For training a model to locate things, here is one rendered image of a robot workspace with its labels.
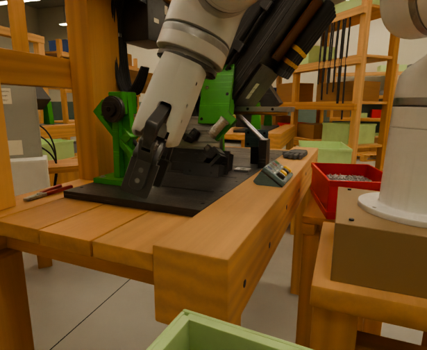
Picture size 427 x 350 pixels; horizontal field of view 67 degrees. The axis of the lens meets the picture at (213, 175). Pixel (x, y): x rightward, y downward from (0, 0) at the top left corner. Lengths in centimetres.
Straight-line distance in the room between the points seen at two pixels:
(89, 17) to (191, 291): 88
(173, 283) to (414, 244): 38
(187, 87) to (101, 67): 81
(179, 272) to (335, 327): 27
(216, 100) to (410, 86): 68
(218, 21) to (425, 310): 48
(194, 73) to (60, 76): 83
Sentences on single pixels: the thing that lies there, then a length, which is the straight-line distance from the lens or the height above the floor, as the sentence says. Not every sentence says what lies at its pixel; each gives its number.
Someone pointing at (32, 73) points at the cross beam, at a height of 122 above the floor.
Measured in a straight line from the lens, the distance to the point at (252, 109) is 123.
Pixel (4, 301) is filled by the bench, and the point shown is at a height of 65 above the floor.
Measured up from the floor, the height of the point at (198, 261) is 89.
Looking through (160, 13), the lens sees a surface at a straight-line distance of 129.
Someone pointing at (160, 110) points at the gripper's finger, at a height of 113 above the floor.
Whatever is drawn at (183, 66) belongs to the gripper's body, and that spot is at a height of 117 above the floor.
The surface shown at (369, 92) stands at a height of 129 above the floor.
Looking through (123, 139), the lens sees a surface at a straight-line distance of 100.
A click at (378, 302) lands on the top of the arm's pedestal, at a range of 58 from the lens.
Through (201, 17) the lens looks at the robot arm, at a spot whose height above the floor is 122.
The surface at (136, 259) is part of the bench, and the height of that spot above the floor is 86.
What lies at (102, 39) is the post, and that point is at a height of 134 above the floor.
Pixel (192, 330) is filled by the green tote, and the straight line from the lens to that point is 29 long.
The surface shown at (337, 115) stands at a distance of 961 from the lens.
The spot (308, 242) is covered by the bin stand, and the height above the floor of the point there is 71.
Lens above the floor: 113
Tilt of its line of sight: 12 degrees down
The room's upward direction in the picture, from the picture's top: straight up
